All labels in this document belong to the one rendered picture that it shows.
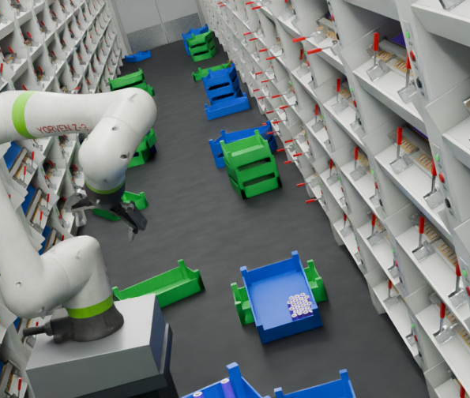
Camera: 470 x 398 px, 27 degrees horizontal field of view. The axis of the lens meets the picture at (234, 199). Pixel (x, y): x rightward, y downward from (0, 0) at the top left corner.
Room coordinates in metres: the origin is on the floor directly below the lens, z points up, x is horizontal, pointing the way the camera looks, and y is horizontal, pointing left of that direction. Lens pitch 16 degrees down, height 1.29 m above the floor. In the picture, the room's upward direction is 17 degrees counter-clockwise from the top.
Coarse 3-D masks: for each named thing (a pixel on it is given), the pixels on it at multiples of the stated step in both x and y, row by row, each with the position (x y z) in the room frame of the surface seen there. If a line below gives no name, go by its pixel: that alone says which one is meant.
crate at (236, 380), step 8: (232, 368) 1.75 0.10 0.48; (232, 376) 1.75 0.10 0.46; (240, 376) 1.75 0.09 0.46; (216, 384) 1.75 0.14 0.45; (232, 384) 1.76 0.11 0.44; (240, 384) 1.75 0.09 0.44; (248, 384) 1.71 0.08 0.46; (192, 392) 1.75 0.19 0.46; (208, 392) 1.75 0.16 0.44; (216, 392) 1.75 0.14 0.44; (240, 392) 1.75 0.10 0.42; (248, 392) 1.72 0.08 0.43; (256, 392) 1.67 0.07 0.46
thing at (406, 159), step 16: (384, 128) 2.14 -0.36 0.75; (400, 128) 1.95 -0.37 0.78; (368, 144) 2.14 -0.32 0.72; (384, 144) 2.14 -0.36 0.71; (400, 144) 1.95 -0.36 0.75; (416, 144) 1.97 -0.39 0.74; (384, 160) 2.07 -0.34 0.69; (400, 160) 1.95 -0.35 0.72; (416, 160) 1.95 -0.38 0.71; (432, 160) 1.70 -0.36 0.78; (400, 176) 1.93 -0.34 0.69; (416, 176) 1.87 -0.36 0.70; (432, 176) 1.70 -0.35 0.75; (416, 192) 1.80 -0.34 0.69; (432, 192) 1.69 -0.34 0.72; (432, 208) 1.68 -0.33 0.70; (448, 224) 1.53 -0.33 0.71
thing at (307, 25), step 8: (320, 8) 2.84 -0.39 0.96; (328, 8) 2.84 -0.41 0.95; (312, 16) 2.84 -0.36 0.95; (320, 16) 2.84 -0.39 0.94; (328, 16) 2.82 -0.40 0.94; (296, 24) 2.84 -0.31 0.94; (304, 24) 2.84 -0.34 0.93; (312, 24) 2.84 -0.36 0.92; (320, 24) 2.82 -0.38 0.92; (304, 32) 2.84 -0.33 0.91; (312, 32) 2.84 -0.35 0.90; (312, 40) 2.74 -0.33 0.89; (328, 40) 2.60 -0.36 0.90; (312, 48) 2.81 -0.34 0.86; (336, 48) 2.23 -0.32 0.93; (320, 56) 2.71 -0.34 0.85; (328, 56) 2.47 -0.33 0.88; (336, 56) 2.37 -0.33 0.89; (336, 64) 2.40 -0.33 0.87; (344, 72) 2.31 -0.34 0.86
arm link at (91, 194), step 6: (84, 180) 2.16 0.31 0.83; (90, 192) 2.15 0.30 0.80; (114, 192) 2.14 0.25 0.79; (120, 192) 2.16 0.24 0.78; (90, 198) 2.17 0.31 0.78; (96, 198) 2.15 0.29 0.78; (102, 198) 2.15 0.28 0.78; (108, 198) 2.15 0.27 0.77; (114, 198) 2.16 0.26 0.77; (102, 204) 2.17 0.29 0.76; (108, 204) 2.17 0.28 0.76
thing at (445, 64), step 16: (400, 0) 1.49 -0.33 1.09; (400, 16) 1.52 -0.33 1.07; (416, 16) 1.44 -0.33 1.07; (416, 32) 1.44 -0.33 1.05; (416, 48) 1.46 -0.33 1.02; (432, 48) 1.44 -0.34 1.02; (448, 48) 1.44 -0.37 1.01; (464, 48) 1.44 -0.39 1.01; (432, 64) 1.44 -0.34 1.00; (448, 64) 1.44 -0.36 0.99; (464, 64) 1.44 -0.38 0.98; (432, 80) 1.44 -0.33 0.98; (448, 80) 1.44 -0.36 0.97; (464, 80) 1.44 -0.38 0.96; (432, 96) 1.44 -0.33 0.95; (432, 128) 1.49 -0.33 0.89; (448, 160) 1.44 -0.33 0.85; (448, 176) 1.46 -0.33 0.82; (464, 176) 1.44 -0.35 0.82; (464, 192) 1.44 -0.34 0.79; (464, 208) 1.44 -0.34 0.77; (464, 256) 1.47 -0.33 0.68; (464, 288) 1.53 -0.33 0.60
